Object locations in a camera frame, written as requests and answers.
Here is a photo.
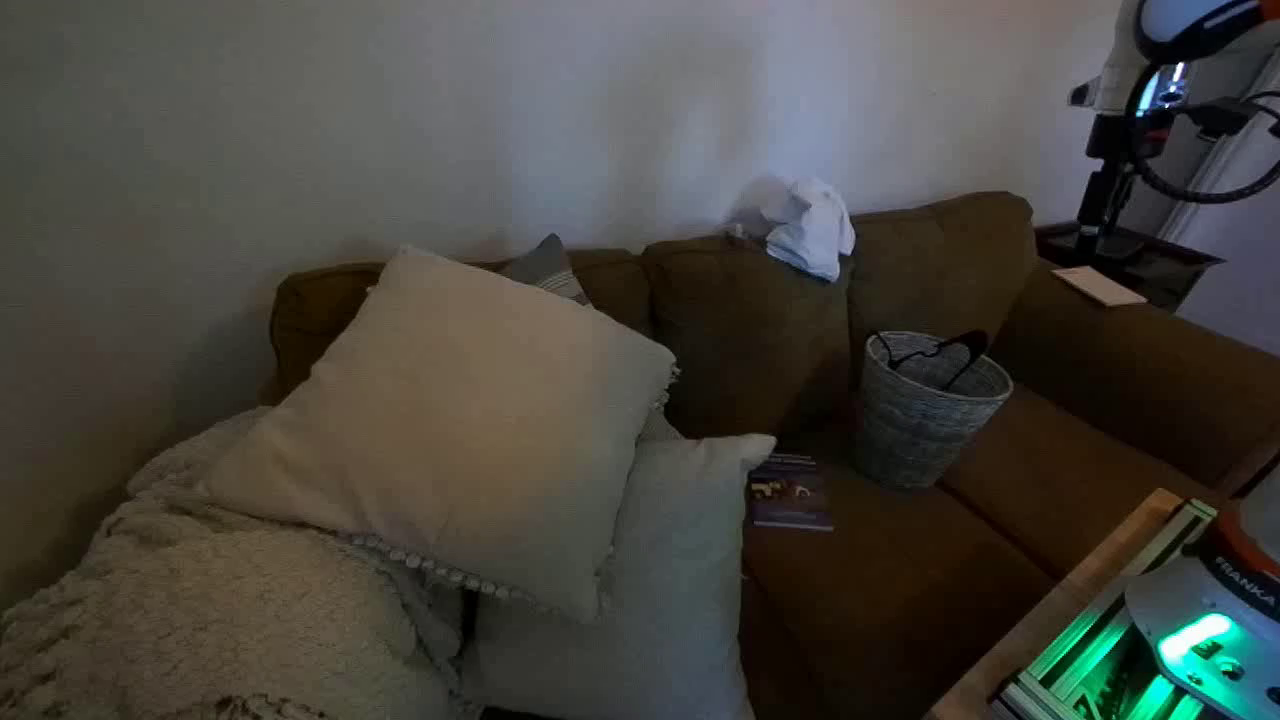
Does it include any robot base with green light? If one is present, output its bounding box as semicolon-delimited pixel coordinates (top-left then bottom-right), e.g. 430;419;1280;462
990;470;1280;720

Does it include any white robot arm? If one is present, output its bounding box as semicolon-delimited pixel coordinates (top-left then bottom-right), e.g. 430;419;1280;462
1078;0;1280;253

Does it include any grey woven basket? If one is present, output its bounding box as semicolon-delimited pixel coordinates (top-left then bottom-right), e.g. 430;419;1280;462
851;329;1013;489

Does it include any brown fabric sofa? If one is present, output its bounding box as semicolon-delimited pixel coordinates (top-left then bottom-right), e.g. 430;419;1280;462
266;188;1280;720

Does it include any small grey pillow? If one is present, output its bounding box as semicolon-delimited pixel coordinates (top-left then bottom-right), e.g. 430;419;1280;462
503;234;590;304

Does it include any large cream throw pillow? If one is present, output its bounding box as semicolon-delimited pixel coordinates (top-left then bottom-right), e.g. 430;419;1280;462
204;253;675;619

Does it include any white crumpled cloth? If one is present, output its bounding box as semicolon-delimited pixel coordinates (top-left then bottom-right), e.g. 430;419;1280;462
727;175;857;283

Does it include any white lower pillow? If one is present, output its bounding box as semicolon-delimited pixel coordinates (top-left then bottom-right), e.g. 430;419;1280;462
466;435;775;720

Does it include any wooden table edge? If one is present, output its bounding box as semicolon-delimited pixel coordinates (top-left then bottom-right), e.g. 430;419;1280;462
924;493;1181;720

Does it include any dark side table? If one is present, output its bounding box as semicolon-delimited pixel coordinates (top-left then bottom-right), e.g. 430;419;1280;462
1037;224;1226;310

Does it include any grey knitted blanket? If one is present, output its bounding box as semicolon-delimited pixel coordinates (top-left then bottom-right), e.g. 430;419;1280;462
0;404;473;720

